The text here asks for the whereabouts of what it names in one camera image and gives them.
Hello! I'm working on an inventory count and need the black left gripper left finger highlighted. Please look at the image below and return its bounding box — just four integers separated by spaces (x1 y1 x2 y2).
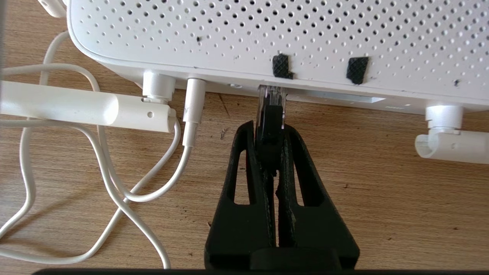
204 120 276 269

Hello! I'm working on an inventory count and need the thin white adapter cable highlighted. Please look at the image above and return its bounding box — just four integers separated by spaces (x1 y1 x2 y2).
0 31 207 270

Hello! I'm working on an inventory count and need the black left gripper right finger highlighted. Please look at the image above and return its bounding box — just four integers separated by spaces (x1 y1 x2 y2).
250 123 360 269

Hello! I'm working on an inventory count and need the black ethernet cable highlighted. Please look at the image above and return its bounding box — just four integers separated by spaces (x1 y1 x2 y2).
257 85 288 177

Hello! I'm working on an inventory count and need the white router with antennas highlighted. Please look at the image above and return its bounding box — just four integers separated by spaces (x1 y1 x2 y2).
0 0 489 165

